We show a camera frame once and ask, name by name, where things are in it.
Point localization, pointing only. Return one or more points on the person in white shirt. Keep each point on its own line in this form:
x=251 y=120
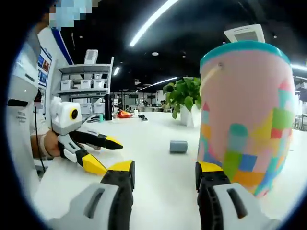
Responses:
x=21 y=167

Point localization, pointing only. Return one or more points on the blue framed wall poster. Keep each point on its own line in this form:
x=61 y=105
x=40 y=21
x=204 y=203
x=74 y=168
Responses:
x=44 y=64

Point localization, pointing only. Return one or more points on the pink toy storage bucket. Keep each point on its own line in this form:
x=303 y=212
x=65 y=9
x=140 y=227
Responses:
x=239 y=95

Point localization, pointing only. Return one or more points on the ceiling air conditioner vent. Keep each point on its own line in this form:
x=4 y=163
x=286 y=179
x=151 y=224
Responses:
x=244 y=33

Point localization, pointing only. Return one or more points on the person's left hand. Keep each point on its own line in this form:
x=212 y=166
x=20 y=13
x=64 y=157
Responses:
x=50 y=143

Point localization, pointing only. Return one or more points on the black bottle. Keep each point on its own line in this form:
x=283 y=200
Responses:
x=108 y=107

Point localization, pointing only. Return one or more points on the row of white storage bins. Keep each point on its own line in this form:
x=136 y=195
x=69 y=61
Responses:
x=66 y=84

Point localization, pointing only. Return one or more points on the green plant in white pot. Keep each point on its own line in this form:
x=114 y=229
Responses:
x=182 y=91

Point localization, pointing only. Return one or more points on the red snack bag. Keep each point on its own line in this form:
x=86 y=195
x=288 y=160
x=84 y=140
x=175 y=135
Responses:
x=124 y=115

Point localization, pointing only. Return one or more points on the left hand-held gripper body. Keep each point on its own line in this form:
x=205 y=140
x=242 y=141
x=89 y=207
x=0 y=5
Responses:
x=62 y=119

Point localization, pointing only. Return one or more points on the grey toy cylinder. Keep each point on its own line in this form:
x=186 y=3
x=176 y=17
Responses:
x=178 y=147

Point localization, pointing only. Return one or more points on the white table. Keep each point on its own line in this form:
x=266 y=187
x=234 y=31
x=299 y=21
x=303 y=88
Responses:
x=156 y=191

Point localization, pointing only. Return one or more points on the white chest-worn device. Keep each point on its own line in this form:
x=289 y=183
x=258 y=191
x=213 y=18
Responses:
x=24 y=79

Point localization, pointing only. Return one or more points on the grey shelf rack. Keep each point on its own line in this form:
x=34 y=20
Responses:
x=84 y=69

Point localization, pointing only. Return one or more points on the small teal cup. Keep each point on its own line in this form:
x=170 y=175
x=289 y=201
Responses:
x=101 y=117

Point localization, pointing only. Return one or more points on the ceiling light strip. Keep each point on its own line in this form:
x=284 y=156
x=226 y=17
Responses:
x=299 y=67
x=165 y=81
x=153 y=22

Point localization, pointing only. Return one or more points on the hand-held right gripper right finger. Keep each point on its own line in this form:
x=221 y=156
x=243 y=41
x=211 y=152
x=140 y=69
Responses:
x=211 y=184

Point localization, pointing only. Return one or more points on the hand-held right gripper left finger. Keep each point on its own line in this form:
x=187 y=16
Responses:
x=117 y=182

